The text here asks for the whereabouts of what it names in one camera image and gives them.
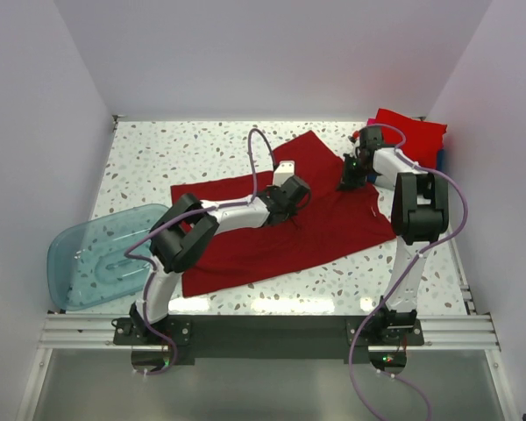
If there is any dark red t shirt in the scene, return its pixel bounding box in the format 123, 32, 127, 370
181, 132, 395, 297

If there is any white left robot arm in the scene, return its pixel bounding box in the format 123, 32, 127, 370
124, 175, 311, 344

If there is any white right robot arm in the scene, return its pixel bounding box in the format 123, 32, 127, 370
338, 124, 449, 346

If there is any bright red folded shirt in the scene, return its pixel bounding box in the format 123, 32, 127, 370
374, 109, 447, 169

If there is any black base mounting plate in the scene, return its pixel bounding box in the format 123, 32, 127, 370
111, 315, 425, 369

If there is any translucent blue plastic bin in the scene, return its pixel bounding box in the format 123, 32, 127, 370
46, 204, 167, 311

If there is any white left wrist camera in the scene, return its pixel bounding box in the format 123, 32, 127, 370
272, 161, 295, 187

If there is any aluminium frame rail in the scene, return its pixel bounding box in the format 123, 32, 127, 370
39, 314, 498, 350

